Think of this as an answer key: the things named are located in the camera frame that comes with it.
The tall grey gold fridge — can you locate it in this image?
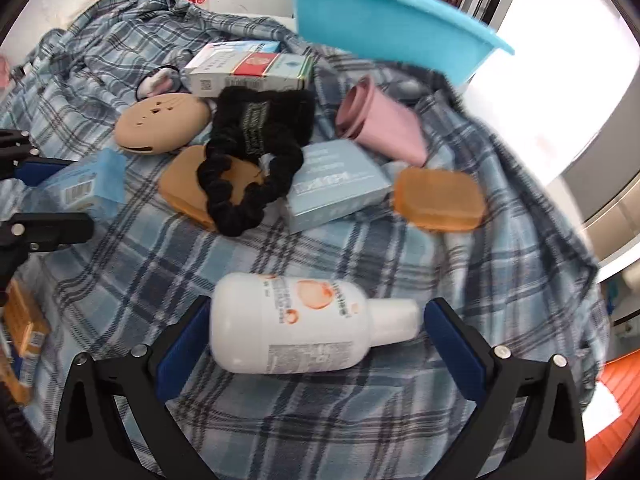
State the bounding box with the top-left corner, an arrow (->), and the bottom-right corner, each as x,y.
562,100 -> 640,266

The person's left forearm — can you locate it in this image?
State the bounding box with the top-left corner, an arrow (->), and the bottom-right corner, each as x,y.
0,385 -> 53,480

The orange and blue packet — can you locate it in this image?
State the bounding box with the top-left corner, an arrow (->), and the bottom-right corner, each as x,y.
2,279 -> 52,358

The white lotion bottle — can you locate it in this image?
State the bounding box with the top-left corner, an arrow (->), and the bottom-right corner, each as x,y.
209,272 -> 423,375

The pink cup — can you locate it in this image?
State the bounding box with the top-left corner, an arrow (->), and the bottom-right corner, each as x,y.
334,74 -> 430,168

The flat grey-blue box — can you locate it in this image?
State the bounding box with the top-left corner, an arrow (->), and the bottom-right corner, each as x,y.
281,139 -> 394,234

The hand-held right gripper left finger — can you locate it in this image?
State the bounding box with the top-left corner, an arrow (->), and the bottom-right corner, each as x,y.
52,296 -> 221,480

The orange chair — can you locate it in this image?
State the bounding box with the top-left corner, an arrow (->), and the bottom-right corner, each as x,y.
582,347 -> 640,480

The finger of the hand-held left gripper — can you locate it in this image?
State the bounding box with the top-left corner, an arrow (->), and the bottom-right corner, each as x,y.
0,130 -> 71,186
0,212 -> 95,306

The blue plaid shirt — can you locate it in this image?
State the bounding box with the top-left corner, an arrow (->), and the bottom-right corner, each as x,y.
0,0 -> 613,480

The amber soap bar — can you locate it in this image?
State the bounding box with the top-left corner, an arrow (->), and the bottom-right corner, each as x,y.
391,166 -> 487,234

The red white green box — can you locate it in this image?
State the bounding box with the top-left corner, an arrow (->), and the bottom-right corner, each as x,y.
182,51 -> 315,98

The black scrunchie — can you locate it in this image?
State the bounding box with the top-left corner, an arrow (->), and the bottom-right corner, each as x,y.
196,142 -> 305,237

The blue plastic basin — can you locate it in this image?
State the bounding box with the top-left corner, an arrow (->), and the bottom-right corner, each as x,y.
270,0 -> 516,86

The tan oval pad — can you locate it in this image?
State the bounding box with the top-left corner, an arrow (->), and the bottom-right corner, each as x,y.
158,145 -> 268,233

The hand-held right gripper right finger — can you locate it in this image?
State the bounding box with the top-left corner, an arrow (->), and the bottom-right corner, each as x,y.
424,297 -> 586,480

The white and blue box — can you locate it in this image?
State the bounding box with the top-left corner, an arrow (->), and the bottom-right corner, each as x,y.
202,40 -> 281,61

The beige round case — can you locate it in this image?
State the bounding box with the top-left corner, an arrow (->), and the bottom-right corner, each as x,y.
113,92 -> 212,156

